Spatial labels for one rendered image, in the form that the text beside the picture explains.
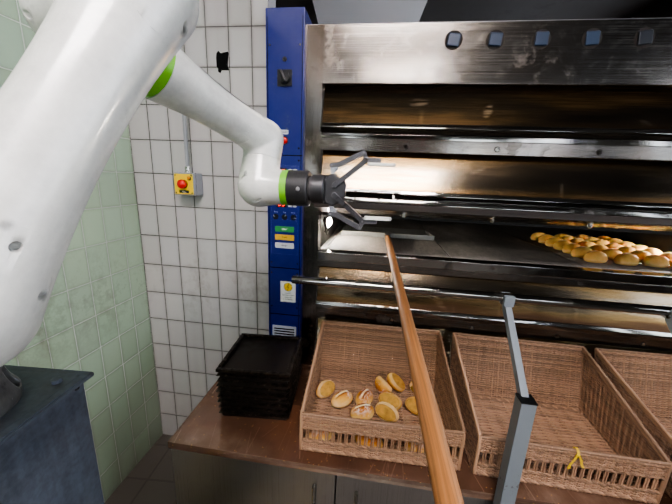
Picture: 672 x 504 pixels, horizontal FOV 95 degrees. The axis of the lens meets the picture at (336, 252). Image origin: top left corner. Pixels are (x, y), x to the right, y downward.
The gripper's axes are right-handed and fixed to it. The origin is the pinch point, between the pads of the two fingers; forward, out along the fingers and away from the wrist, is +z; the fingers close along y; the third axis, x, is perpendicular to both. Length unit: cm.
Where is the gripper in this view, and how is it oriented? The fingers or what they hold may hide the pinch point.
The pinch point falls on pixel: (388, 192)
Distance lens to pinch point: 81.9
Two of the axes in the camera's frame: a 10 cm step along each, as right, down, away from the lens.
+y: -0.4, 9.7, 2.4
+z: 9.9, 0.7, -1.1
